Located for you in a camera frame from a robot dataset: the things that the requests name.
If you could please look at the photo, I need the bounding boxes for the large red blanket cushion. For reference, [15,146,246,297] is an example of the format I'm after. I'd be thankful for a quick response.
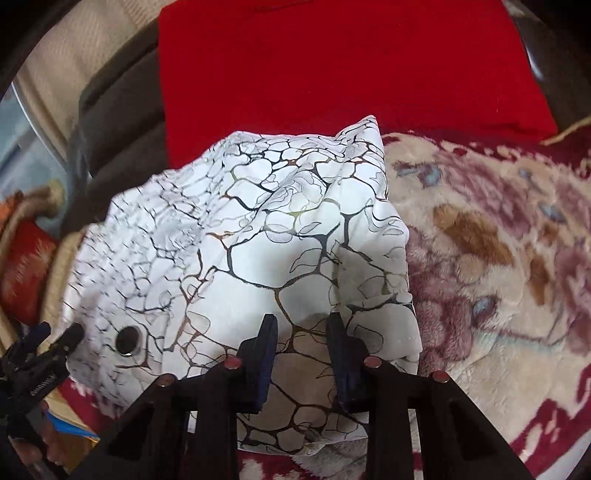
[158,0,559,169]

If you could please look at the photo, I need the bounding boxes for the white black crackle-print coat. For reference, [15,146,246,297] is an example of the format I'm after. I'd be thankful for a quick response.
[62,115,423,457]

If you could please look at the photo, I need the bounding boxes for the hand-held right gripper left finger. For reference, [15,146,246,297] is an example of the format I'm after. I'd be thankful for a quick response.
[81,314,279,480]

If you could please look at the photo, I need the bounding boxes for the red cardboard box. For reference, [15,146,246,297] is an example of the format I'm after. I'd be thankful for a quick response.
[0,219,61,326]

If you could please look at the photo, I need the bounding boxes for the blue yellow plastic toy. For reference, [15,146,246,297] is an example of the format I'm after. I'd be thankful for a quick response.
[46,411,100,440]

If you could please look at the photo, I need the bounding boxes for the floral red beige sofa cover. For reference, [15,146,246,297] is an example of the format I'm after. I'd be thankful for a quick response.
[46,124,591,480]

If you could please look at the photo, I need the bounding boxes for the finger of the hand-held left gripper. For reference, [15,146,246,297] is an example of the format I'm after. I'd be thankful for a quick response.
[7,322,51,365]
[44,323,85,365]

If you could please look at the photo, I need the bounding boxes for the person's left hand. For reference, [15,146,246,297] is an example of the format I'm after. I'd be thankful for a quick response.
[9,399,70,480]

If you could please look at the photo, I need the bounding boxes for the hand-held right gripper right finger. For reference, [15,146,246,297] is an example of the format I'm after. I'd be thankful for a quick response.
[326,313,536,480]

